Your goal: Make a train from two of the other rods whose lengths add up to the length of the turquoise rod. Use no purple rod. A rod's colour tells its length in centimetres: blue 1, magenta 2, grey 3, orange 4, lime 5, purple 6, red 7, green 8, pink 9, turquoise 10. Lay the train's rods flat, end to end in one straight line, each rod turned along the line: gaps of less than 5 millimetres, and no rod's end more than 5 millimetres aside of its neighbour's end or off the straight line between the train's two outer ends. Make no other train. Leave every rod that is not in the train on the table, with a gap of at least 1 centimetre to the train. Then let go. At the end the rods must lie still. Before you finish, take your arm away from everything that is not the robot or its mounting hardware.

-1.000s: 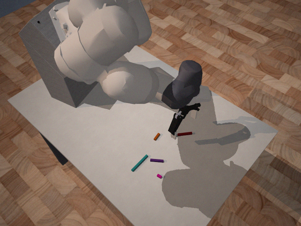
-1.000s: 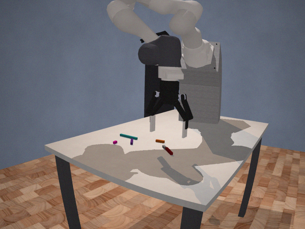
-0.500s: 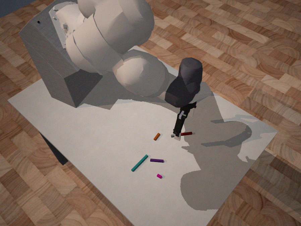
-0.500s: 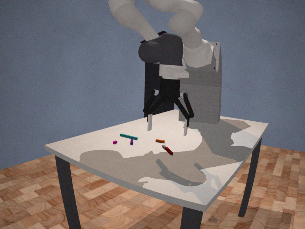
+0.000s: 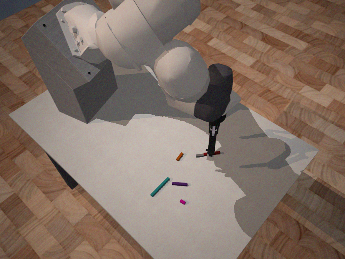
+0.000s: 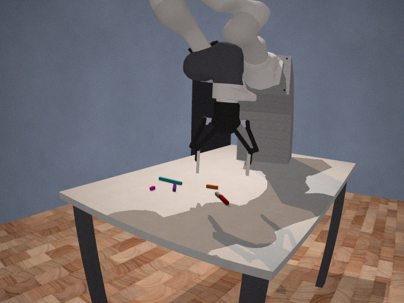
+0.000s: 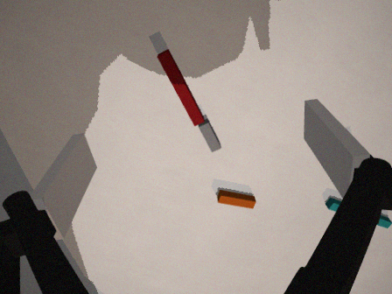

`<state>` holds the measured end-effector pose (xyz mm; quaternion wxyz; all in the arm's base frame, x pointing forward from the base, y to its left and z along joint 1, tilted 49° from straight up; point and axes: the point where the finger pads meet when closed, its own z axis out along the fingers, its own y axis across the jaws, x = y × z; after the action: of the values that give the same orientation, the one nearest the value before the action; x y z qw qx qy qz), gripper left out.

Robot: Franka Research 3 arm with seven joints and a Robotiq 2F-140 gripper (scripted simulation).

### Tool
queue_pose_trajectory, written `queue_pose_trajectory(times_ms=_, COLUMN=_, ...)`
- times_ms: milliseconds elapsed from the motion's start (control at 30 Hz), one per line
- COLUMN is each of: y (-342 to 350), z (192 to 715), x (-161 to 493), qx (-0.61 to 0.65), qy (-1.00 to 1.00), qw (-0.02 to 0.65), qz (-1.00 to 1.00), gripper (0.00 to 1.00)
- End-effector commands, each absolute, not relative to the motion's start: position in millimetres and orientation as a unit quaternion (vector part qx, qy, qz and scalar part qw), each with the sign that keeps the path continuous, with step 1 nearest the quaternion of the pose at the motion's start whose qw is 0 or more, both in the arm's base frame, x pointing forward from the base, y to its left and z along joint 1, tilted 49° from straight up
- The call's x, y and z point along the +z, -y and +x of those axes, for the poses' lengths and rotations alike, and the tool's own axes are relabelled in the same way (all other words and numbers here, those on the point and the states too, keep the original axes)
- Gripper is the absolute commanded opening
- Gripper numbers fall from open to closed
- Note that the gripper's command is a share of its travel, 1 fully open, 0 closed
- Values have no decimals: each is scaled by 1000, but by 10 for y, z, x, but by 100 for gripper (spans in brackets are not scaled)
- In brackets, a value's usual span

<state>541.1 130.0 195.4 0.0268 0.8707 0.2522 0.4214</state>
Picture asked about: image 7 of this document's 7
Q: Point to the orange rod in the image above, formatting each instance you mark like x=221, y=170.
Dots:
x=236, y=199

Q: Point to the dark red rod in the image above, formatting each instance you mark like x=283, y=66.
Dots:
x=170, y=67

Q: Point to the turquoise rod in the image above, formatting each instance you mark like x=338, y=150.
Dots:
x=332, y=204

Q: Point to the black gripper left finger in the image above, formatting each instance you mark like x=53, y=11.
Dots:
x=56, y=198

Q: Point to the dark grey rectangular bar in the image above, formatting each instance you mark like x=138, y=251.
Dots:
x=209, y=135

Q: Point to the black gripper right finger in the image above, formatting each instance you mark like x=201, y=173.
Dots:
x=336, y=261

